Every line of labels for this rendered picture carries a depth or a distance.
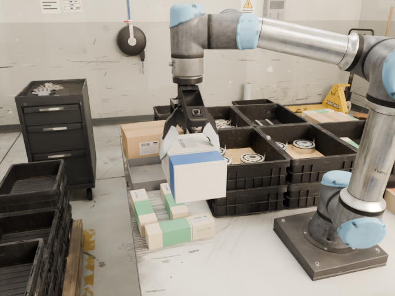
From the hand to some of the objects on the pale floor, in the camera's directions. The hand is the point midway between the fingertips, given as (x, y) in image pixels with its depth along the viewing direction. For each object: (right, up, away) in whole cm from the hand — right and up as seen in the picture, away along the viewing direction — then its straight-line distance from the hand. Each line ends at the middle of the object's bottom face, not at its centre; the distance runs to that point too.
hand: (190, 158), depth 83 cm
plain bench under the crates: (+48, -74, +111) cm, 142 cm away
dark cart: (-110, -32, +212) cm, 241 cm away
